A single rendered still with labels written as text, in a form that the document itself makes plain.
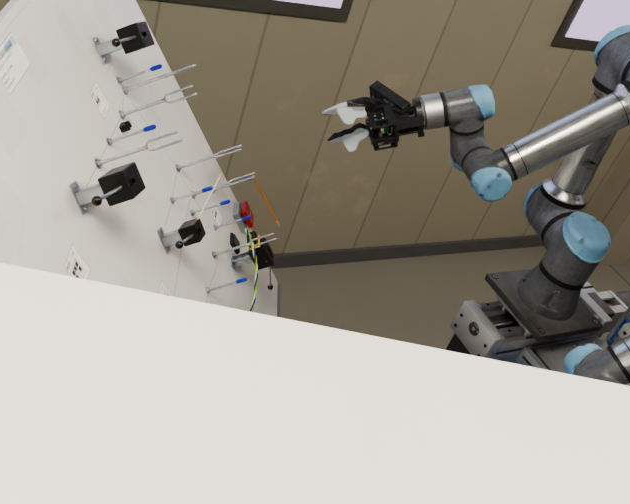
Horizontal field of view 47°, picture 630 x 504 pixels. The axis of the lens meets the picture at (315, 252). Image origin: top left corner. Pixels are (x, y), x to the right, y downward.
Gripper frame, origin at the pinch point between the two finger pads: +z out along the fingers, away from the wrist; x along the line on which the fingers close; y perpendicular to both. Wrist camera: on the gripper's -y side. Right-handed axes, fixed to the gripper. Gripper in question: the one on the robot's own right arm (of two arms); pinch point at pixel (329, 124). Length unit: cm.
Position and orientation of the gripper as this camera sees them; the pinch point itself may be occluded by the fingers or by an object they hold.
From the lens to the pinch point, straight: 162.0
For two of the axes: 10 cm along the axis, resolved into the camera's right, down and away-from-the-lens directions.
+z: -9.8, 1.8, 0.6
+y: 1.1, 8.1, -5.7
